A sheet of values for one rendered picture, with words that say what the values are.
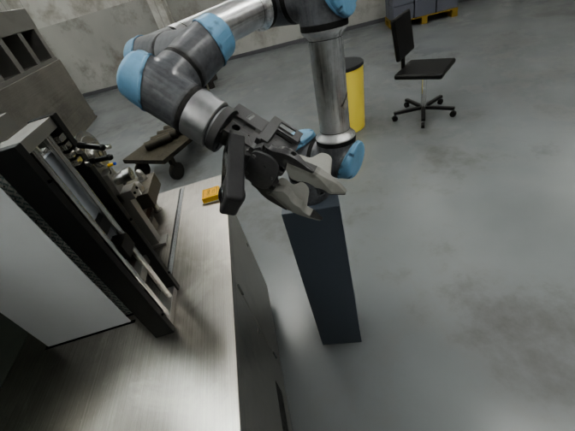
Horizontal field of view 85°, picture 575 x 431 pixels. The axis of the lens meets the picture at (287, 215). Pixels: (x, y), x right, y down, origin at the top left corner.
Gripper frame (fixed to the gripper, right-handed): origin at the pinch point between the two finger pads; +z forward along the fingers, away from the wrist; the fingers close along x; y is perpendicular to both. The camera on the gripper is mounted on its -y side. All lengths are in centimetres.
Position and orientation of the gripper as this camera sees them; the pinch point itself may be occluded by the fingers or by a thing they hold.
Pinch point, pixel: (325, 206)
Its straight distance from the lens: 47.8
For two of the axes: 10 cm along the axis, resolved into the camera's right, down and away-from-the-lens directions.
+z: 8.5, 5.3, 0.5
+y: 4.0, -7.0, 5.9
